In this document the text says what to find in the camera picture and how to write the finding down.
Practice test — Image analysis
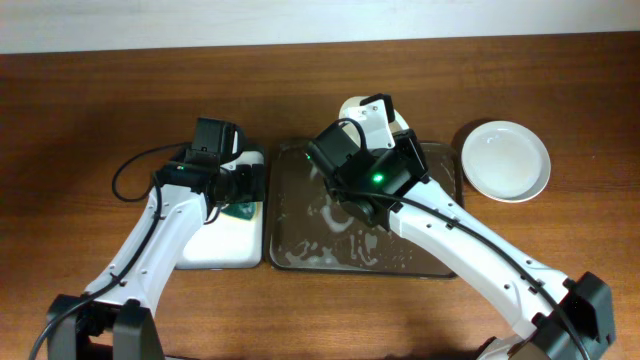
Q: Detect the green and yellow sponge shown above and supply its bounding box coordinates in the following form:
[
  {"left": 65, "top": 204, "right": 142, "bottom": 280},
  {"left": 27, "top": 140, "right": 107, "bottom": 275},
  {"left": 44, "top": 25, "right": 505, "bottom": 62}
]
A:
[{"left": 221, "top": 202, "right": 261, "bottom": 221}]

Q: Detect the cream plate with red stain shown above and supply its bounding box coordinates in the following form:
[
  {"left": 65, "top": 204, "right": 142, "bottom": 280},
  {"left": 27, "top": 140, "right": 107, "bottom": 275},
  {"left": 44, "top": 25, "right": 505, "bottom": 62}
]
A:
[{"left": 338, "top": 96, "right": 409, "bottom": 133}]

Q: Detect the pale green plate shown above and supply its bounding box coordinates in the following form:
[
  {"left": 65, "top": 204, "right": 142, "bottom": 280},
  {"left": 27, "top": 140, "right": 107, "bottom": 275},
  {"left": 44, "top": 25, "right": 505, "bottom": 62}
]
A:
[{"left": 461, "top": 121, "right": 552, "bottom": 203}]

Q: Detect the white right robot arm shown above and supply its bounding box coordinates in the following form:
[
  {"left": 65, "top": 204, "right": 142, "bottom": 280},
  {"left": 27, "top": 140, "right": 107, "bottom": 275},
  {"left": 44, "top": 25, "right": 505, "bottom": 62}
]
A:
[{"left": 309, "top": 126, "right": 616, "bottom": 359}]

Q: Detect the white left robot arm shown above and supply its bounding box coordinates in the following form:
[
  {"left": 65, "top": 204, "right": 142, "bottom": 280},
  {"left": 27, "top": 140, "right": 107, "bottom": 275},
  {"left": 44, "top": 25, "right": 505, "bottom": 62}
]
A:
[{"left": 36, "top": 152, "right": 266, "bottom": 359}]

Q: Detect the black tray with white liner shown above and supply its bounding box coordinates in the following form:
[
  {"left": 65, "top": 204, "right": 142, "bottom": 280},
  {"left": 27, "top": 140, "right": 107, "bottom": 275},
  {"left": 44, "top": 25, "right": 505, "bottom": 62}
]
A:
[{"left": 176, "top": 145, "right": 267, "bottom": 270}]

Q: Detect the dark brown serving tray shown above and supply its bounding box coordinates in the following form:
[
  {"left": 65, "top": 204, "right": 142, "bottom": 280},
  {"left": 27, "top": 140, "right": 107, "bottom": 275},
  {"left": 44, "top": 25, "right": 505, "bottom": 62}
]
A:
[{"left": 265, "top": 139, "right": 456, "bottom": 279}]

